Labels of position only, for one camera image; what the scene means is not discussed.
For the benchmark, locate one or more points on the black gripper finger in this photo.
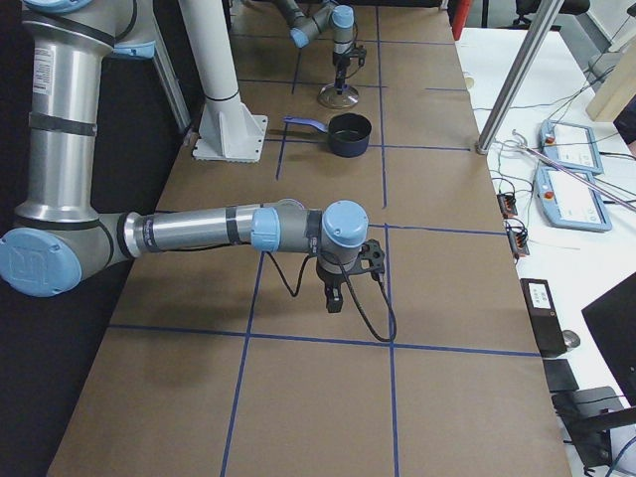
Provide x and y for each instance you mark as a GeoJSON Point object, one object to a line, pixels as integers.
{"type": "Point", "coordinates": [339, 84]}
{"type": "Point", "coordinates": [334, 299]}

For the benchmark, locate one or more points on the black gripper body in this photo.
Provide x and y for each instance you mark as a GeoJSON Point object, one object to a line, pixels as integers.
{"type": "Point", "coordinates": [330, 278]}
{"type": "Point", "coordinates": [341, 62]}

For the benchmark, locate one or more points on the glass pot lid blue knob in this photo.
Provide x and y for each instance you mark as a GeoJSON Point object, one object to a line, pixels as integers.
{"type": "Point", "coordinates": [333, 98]}

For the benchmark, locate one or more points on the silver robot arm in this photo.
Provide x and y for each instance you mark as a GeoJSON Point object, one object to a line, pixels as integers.
{"type": "Point", "coordinates": [340, 19]}
{"type": "Point", "coordinates": [60, 240]}

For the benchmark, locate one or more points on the dark blue saucepan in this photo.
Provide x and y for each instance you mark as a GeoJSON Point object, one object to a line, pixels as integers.
{"type": "Point", "coordinates": [348, 134]}

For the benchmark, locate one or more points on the lower orange connector board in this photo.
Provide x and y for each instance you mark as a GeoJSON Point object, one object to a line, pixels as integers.
{"type": "Point", "coordinates": [518, 241]}

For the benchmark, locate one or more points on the orange connector board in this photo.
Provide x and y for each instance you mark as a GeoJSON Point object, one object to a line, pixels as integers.
{"type": "Point", "coordinates": [518, 241]}
{"type": "Point", "coordinates": [507, 205]}

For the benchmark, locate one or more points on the upper orange connector board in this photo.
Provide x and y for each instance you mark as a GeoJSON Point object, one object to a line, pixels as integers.
{"type": "Point", "coordinates": [507, 205]}

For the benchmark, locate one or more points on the black box white label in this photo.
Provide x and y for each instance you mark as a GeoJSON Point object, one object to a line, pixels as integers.
{"type": "Point", "coordinates": [543, 317]}

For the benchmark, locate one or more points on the thin metal rod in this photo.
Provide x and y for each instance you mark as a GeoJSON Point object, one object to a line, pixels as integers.
{"type": "Point", "coordinates": [590, 185]}

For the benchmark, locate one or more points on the upper blue teach pendant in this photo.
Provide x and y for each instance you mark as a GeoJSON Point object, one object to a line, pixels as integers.
{"type": "Point", "coordinates": [572, 145]}

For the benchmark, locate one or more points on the blue teach pendant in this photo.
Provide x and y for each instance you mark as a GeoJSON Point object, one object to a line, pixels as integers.
{"type": "Point", "coordinates": [572, 145]}
{"type": "Point", "coordinates": [567, 203]}

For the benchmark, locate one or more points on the lower blue teach pendant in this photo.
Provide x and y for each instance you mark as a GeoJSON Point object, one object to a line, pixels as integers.
{"type": "Point", "coordinates": [567, 203]}

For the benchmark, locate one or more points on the light wooden board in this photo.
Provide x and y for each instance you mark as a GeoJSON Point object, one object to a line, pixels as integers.
{"type": "Point", "coordinates": [617, 91]}

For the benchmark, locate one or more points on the black monitor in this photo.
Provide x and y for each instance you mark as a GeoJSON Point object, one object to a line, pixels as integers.
{"type": "Point", "coordinates": [610, 319]}

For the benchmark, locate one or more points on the black desk clamp stand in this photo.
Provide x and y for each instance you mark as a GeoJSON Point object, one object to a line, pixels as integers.
{"type": "Point", "coordinates": [600, 428]}

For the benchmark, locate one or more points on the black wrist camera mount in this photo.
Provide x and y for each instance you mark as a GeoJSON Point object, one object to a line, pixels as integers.
{"type": "Point", "coordinates": [359, 53]}
{"type": "Point", "coordinates": [371, 259]}

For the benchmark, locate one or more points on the white camera stand pillar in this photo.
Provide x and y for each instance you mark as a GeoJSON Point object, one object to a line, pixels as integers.
{"type": "Point", "coordinates": [228, 131]}

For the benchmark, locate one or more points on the silver aluminium frame post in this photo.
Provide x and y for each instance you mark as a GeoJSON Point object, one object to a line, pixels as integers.
{"type": "Point", "coordinates": [546, 14]}

